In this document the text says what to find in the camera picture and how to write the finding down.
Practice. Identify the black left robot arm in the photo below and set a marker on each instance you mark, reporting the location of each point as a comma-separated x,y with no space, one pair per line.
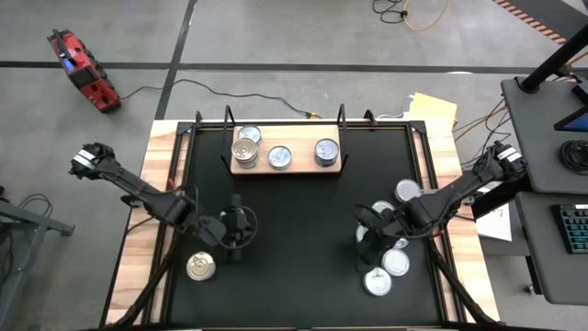
138,188

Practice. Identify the orange striped floor strip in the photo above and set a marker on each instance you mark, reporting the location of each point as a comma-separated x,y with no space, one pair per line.
528,19

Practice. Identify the blue screen tablet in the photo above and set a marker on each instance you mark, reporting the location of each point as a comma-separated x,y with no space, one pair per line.
576,122

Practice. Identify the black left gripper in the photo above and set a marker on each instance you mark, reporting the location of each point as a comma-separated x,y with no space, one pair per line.
236,225

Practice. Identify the backlit keyboard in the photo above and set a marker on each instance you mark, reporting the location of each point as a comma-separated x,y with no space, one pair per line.
572,230

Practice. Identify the navy blue tuna can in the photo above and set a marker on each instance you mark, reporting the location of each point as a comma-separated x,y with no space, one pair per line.
327,151

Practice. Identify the grey metal stand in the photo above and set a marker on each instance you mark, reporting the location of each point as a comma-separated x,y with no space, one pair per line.
27,220

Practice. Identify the yellow paper pad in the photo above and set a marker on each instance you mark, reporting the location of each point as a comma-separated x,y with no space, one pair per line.
434,110

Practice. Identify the light blue tuna can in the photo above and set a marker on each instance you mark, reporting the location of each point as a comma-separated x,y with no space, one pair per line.
279,157

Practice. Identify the teal tuna can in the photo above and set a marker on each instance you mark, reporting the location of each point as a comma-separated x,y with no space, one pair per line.
252,130

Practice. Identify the grey side desk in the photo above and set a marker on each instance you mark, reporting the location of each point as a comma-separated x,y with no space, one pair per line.
533,138
537,257

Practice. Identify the black aluminium rig frame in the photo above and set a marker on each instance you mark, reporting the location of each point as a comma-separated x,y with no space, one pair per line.
390,125

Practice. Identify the wooden shelf with black frame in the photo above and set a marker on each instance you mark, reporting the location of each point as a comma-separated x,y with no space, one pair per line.
301,138

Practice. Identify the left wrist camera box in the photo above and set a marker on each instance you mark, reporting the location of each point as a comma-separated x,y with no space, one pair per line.
236,200

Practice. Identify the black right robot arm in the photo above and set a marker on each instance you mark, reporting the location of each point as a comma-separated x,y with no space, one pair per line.
450,193

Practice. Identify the white paper sheet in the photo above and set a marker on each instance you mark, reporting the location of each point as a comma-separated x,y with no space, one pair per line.
496,225

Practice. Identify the black diagonal stand pole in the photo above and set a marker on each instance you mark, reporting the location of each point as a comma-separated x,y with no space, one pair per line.
500,197
556,57

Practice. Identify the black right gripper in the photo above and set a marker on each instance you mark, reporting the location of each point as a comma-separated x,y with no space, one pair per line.
390,220

